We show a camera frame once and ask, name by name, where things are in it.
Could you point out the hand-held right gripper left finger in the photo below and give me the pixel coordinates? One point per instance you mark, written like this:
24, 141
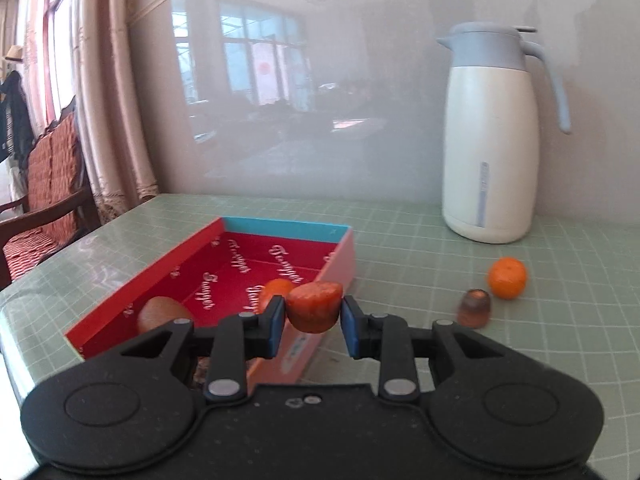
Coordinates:
274, 327

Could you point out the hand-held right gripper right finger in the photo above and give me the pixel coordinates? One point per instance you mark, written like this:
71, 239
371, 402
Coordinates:
350, 330

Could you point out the orange tangerine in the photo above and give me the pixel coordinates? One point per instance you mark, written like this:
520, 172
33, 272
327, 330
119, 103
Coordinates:
507, 277
275, 290

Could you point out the reddish orange fruit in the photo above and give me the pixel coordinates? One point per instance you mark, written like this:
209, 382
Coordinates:
315, 307

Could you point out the red cardboard box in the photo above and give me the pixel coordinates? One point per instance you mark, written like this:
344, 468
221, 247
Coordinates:
240, 260

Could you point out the brown kiwi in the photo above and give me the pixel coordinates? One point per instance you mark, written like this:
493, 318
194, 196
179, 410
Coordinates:
160, 312

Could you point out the green gridded mat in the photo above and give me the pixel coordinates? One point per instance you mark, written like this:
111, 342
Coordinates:
410, 240

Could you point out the small brown jelly cup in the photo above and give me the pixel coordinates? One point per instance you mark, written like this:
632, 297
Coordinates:
475, 307

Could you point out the white thermos jug grey lid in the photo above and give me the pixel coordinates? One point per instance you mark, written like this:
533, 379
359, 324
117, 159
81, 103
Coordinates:
490, 135

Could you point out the beige curtain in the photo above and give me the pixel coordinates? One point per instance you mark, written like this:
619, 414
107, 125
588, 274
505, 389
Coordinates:
115, 110

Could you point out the wooden chair red cushion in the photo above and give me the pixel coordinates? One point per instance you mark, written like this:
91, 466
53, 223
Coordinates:
50, 170

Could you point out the dark hanging jacket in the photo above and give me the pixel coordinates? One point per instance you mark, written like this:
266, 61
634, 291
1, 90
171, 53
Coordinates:
15, 115

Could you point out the straw hat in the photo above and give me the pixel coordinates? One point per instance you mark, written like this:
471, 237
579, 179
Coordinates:
14, 53

